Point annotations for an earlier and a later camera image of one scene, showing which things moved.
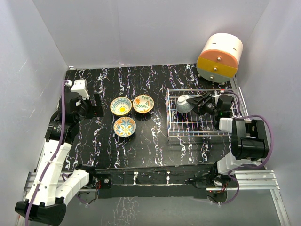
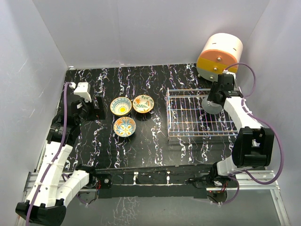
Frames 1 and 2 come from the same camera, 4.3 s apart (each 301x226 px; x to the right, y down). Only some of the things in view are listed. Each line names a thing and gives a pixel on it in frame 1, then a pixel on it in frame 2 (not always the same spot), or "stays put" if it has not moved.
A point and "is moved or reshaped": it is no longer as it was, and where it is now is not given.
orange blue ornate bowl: (124, 126) stays put
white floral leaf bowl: (143, 103) stays put
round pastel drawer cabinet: (218, 60) stays put
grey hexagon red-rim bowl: (183, 106) is moved or reshaped
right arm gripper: (199, 109) -> (211, 96)
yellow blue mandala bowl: (121, 106) stays put
